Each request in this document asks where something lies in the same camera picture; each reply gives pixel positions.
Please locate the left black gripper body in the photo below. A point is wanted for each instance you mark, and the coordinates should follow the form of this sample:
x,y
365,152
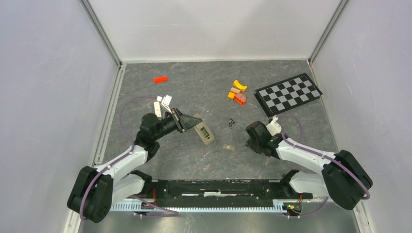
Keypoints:
x,y
173,122

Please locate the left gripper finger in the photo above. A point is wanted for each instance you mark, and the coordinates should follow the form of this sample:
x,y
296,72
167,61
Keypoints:
x,y
187,126
189,119

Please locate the beige remote control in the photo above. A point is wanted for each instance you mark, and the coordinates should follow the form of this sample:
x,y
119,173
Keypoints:
x,y
207,141

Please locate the beige battery cover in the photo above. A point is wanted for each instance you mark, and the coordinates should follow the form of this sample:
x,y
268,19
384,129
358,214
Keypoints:
x,y
229,147

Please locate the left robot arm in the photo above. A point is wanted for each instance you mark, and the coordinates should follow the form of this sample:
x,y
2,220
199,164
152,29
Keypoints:
x,y
96,190

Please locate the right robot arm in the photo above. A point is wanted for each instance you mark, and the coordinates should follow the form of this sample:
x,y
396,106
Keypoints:
x,y
338,176

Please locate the white and black stick remote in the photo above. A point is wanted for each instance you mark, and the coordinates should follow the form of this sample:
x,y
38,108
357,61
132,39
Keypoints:
x,y
157,110

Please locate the red rectangular block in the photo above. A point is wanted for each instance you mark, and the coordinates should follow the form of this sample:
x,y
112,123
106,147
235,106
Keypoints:
x,y
160,79

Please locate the yellow small block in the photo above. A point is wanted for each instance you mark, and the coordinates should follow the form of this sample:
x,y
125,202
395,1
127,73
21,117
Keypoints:
x,y
231,95

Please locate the tan small block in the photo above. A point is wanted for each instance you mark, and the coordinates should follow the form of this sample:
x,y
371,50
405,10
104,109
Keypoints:
x,y
235,90

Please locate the orange semicircle block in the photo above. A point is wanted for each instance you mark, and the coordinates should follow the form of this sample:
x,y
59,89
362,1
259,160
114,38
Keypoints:
x,y
240,98

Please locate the yellow curved block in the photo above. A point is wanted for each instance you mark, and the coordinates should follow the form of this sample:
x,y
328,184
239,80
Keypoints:
x,y
239,86

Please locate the black white checkerboard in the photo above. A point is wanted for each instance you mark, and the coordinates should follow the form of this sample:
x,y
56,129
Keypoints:
x,y
287,94

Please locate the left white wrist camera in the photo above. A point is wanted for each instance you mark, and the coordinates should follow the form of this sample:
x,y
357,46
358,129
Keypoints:
x,y
164,102

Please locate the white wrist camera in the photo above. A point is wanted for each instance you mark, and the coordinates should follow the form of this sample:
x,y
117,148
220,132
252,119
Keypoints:
x,y
273,126
164,102

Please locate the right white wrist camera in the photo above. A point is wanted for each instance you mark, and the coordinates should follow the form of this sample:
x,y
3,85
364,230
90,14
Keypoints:
x,y
273,126

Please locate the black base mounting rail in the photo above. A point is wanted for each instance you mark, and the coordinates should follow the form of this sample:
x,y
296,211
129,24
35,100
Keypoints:
x,y
219,193

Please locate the grey slotted cable duct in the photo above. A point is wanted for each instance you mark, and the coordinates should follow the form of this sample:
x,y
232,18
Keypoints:
x,y
133,205

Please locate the left aluminium frame post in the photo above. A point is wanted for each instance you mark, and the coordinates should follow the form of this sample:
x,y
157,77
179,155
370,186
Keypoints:
x,y
86,4

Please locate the aluminium frame post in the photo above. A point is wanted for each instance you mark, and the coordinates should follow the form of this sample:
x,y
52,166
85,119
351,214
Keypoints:
x,y
86,4
328,29

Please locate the right aluminium frame post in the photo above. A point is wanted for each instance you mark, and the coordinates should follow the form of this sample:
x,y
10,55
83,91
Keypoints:
x,y
328,29

